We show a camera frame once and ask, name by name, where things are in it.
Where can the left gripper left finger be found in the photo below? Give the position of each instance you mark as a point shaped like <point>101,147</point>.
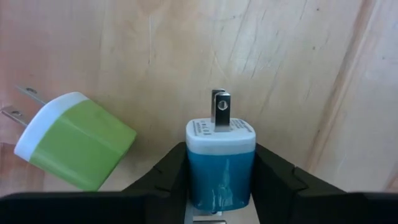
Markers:
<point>93,208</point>

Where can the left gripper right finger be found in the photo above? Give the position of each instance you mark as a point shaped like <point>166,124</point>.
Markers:
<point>311,208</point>

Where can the green and white charger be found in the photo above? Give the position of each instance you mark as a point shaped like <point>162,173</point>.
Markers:
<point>81,143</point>

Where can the blue and white charger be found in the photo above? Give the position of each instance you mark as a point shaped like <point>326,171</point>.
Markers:
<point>220,177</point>

